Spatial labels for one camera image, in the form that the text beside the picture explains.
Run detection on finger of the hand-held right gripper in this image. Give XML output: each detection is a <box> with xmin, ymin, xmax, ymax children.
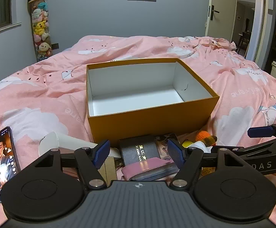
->
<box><xmin>247</xmin><ymin>121</ymin><xmax>276</xmax><ymax>139</ymax></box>
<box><xmin>210</xmin><ymin>139</ymin><xmax>276</xmax><ymax>158</ymax></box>

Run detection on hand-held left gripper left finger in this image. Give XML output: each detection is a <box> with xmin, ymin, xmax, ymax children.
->
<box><xmin>35</xmin><ymin>139</ymin><xmax>111</xmax><ymax>190</ymax></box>

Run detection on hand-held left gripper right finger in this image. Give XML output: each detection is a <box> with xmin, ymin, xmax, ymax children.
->
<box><xmin>167</xmin><ymin>138</ymin><xmax>244</xmax><ymax>190</ymax></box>

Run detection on small brown cardboard box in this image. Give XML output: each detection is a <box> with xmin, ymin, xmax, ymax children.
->
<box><xmin>98</xmin><ymin>155</ymin><xmax>118</xmax><ymax>188</ymax></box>

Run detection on pink pouch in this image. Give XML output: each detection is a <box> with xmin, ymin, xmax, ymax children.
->
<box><xmin>121</xmin><ymin>157</ymin><xmax>176</xmax><ymax>180</ymax></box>

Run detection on black box gold lettering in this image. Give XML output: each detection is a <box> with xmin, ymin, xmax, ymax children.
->
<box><xmin>118</xmin><ymin>135</ymin><xmax>163</xmax><ymax>167</ymax></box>

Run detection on orange crochet toy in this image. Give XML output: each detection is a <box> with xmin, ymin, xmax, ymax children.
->
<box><xmin>195</xmin><ymin>130</ymin><xmax>218</xmax><ymax>148</ymax></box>

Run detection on white paper box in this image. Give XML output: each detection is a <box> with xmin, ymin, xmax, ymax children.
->
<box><xmin>39</xmin><ymin>131</ymin><xmax>122</xmax><ymax>160</ymax></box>

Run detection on orange cardboard box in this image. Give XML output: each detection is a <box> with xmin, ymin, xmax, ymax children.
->
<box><xmin>86</xmin><ymin>57</ymin><xmax>220</xmax><ymax>148</ymax></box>

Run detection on pink printed blanket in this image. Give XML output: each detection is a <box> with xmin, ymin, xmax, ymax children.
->
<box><xmin>0</xmin><ymin>35</ymin><xmax>276</xmax><ymax>228</ymax></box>

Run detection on dark wooden chair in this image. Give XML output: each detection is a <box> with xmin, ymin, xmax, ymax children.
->
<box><xmin>236</xmin><ymin>19</ymin><xmax>251</xmax><ymax>55</ymax></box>

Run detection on black smartphone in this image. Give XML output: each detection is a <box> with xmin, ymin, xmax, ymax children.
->
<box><xmin>0</xmin><ymin>126</ymin><xmax>21</xmax><ymax>204</ymax></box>

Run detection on hanging column of plush toys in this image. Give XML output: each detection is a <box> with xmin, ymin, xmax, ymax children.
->
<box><xmin>30</xmin><ymin>0</ymin><xmax>54</xmax><ymax>62</ymax></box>

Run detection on white door frame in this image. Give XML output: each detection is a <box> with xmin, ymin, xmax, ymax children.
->
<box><xmin>246</xmin><ymin>0</ymin><xmax>275</xmax><ymax>64</ymax></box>

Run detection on black door handle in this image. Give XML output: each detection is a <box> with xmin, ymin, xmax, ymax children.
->
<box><xmin>209</xmin><ymin>5</ymin><xmax>220</xmax><ymax>21</ymax></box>

